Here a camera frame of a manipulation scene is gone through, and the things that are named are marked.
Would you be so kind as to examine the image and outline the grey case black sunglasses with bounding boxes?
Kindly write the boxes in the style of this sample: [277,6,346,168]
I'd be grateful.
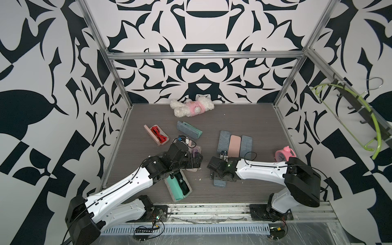
[213,179,226,188]

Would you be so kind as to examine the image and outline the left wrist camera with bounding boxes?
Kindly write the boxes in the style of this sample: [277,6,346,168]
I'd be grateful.
[176,136,191,145]

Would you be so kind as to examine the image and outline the black connector with cables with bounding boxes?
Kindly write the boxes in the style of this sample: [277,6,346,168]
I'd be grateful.
[133,226,154,236]

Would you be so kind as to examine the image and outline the grey case white glasses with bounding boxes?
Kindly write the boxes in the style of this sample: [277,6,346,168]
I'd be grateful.
[217,130,231,154]

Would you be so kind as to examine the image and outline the black wall hook rack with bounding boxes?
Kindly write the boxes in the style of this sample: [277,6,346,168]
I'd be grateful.
[331,73,392,144]

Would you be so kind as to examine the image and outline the white pink plush toy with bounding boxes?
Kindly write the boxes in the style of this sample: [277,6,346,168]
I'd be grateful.
[170,96,214,118]

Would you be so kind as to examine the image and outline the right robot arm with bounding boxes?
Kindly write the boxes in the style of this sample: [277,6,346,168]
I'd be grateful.
[207,157,321,221]

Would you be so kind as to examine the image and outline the pink case red glasses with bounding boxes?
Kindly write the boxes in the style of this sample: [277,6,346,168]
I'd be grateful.
[144,125,169,146]

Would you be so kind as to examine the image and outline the pink alarm clock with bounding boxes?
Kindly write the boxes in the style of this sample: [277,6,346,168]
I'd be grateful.
[274,146,297,162]

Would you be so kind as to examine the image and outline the green clothes hanger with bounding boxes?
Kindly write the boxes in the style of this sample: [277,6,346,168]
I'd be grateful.
[311,83,383,160]

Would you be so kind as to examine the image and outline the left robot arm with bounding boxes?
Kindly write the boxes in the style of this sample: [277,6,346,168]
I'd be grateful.
[62,141,203,245]

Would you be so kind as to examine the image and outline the pink case thin glasses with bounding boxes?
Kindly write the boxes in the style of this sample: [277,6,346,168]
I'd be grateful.
[228,135,242,157]

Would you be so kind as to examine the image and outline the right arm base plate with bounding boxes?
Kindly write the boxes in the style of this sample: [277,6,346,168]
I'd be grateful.
[249,204,294,222]

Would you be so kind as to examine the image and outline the pink case purple glasses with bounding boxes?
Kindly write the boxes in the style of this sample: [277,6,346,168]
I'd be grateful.
[186,140,202,172]

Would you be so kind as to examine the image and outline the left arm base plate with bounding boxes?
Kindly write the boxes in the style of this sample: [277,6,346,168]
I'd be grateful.
[126,205,168,223]

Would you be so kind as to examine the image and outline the small black electronics box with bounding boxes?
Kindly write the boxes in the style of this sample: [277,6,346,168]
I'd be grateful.
[268,227,286,241]

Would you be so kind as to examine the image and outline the empty grey teal case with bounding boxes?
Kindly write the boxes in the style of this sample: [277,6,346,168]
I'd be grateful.
[177,121,203,139]

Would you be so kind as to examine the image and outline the teal case black sunglasses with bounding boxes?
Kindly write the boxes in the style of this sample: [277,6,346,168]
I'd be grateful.
[164,170,193,202]

